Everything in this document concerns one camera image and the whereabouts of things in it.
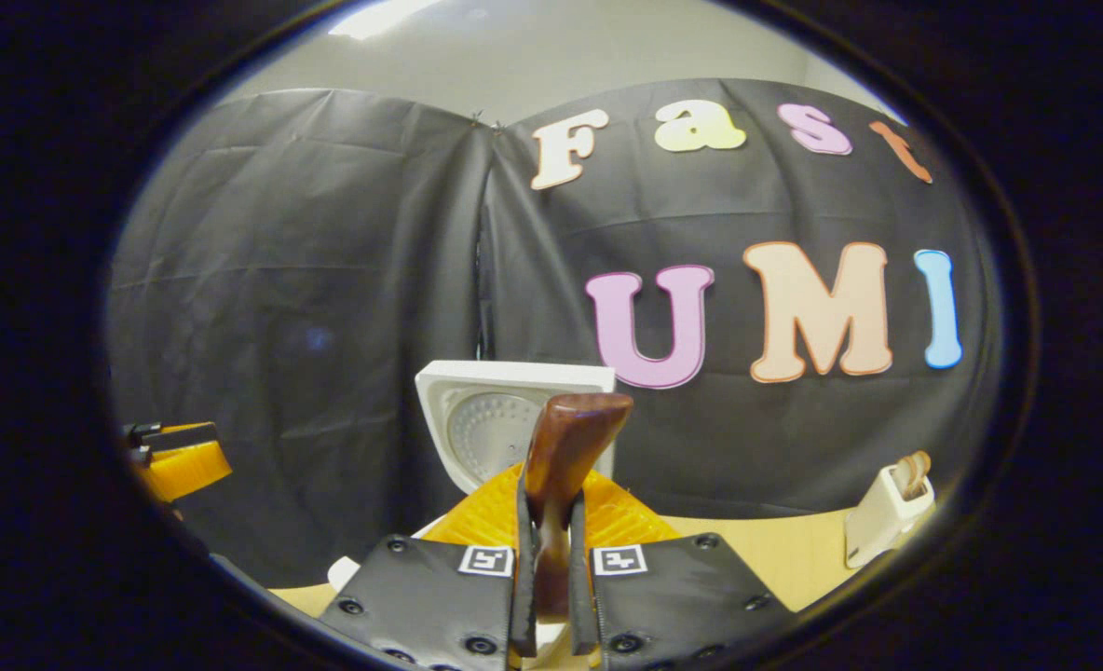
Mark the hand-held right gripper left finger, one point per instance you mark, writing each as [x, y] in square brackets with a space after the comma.
[522, 606]

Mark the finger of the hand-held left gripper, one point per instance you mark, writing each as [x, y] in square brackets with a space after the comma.
[174, 438]
[188, 471]

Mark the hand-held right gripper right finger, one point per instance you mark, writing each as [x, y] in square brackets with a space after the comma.
[581, 606]

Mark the brown wooden spoon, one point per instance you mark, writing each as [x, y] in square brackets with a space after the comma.
[565, 447]

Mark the white rice cooker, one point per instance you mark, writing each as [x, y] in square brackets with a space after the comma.
[486, 429]

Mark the black backdrop cloth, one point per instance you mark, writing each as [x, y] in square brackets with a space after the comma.
[328, 280]

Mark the white toaster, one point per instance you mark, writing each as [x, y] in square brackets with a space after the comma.
[878, 527]

